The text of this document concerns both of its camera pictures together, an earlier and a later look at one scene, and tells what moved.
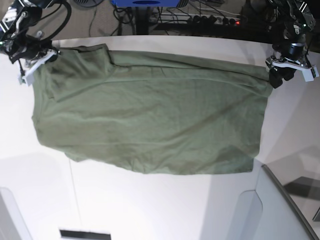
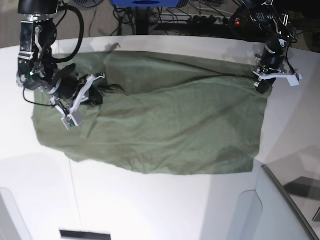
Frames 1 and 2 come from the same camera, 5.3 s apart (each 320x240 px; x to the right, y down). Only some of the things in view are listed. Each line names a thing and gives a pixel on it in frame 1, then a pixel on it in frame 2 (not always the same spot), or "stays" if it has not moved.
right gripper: [290, 55] -> [269, 68]
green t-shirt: [151, 113] stays
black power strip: [187, 18] stays
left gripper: [31, 56] -> [69, 88]
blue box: [146, 3] stays
